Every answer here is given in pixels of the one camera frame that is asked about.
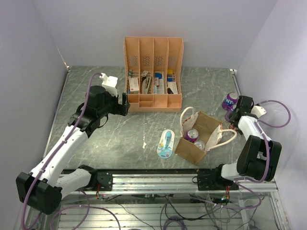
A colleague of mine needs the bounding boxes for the purple Fanta can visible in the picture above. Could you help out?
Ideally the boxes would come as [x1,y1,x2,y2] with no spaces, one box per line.
[221,92,239,110]

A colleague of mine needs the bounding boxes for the purple soda can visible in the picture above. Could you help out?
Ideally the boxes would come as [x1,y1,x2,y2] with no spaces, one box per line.
[224,104,236,122]
[184,128,199,143]

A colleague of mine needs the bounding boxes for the red cola can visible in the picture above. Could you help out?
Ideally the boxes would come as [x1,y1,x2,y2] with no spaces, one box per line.
[229,123,238,131]

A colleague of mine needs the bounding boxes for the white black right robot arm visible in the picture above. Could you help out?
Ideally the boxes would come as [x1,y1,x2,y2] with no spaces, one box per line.
[192,96,282,191]

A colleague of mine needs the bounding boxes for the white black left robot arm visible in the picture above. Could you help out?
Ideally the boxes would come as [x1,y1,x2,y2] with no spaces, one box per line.
[16,85,130,215]

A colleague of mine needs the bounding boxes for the white red box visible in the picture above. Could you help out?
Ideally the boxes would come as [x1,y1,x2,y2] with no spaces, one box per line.
[129,77,140,94]

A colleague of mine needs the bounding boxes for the blue white stationery packs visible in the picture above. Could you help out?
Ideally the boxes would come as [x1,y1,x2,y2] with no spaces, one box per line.
[153,71,165,94]

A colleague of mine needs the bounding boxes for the orange plastic file organizer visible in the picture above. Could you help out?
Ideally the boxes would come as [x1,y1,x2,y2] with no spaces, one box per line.
[124,37,184,112]

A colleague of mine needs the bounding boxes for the white black label pack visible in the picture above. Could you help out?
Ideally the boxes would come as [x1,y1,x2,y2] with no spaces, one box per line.
[166,69,178,94]

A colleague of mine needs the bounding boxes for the silver top soda can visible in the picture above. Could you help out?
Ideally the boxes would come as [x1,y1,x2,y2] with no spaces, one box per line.
[194,140,205,151]

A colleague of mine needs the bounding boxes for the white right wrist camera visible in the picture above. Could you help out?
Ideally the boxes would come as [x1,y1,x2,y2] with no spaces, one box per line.
[251,105,267,118]

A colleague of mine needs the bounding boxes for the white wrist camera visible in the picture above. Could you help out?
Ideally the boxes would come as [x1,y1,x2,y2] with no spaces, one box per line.
[251,105,267,118]
[99,73,118,97]

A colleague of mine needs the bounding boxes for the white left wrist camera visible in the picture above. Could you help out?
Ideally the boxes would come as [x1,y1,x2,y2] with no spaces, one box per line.
[99,73,118,97]

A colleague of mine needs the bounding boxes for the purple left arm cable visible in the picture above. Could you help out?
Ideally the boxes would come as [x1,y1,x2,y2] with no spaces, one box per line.
[20,73,102,230]

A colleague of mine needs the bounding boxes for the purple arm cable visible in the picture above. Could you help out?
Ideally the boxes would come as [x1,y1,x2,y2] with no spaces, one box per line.
[234,100,292,211]
[20,73,102,230]

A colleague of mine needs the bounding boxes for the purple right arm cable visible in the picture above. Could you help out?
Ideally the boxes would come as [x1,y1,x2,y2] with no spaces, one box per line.
[234,100,292,211]

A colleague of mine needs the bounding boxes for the aluminium rail frame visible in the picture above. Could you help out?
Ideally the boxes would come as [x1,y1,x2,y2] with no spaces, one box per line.
[28,168,279,195]

